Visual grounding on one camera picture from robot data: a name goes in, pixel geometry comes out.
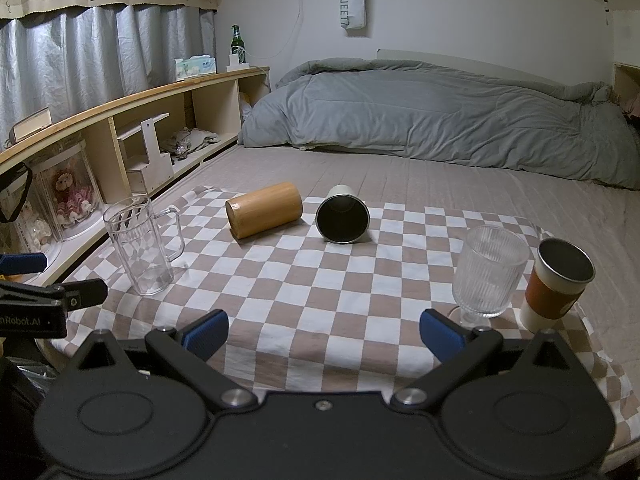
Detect light wooden cabinet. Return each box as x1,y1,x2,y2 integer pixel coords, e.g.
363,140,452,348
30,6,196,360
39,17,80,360
611,9,640,107

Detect tissue box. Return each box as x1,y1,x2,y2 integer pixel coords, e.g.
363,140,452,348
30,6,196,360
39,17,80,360
173,54,217,83

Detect grey duvet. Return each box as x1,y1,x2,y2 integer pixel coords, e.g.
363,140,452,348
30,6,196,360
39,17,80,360
237,58,640,190

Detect wooden tool caddy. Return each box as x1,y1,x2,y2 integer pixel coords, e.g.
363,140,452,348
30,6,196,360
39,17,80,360
116,113,175,195

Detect cream book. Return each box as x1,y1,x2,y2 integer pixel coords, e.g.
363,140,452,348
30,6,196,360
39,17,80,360
9,108,53,142

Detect ribbed glass goblet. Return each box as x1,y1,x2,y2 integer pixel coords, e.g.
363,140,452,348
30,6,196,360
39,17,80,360
451,224,530,329

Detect doll in clear box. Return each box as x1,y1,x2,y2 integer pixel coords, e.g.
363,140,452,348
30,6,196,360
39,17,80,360
32,141,104,242

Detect beige headboard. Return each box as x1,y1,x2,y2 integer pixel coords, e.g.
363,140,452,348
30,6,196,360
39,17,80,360
375,48,614,94

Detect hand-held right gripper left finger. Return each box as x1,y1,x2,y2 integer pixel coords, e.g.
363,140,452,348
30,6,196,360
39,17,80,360
74,309,259,414

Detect bamboo cup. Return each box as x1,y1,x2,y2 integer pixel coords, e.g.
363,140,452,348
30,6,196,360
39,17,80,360
225,181,304,240

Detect long wooden shelf unit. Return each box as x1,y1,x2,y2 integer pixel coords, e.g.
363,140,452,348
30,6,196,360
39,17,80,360
0,65,272,289

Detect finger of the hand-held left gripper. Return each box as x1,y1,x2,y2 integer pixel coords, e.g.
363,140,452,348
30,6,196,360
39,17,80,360
0,252,49,277
0,278,109,312

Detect clear box of white trinkets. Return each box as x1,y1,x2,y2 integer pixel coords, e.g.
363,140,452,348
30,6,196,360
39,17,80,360
9,199,64,262

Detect beige white checkered cloth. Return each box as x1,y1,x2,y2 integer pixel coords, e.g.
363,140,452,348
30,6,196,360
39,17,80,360
49,185,634,463

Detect steel cup with brown sleeve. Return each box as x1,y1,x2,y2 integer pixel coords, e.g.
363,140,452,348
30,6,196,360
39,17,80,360
519,238,596,332

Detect grey metal cup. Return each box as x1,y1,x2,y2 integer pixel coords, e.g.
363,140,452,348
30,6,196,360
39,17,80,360
315,184,371,245

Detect white cable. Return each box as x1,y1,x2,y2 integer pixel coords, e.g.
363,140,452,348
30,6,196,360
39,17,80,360
239,0,307,60

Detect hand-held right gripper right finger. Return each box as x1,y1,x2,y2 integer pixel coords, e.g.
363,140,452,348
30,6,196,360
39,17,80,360
390,309,576,414

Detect grey crumpled clothes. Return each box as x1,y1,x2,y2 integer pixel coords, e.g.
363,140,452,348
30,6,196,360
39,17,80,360
159,128,221,159

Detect clear glass mug with handle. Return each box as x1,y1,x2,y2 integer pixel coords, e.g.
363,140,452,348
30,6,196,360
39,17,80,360
102,195,186,296

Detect grey curtain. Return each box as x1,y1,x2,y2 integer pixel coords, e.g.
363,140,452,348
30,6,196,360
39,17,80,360
0,2,217,150

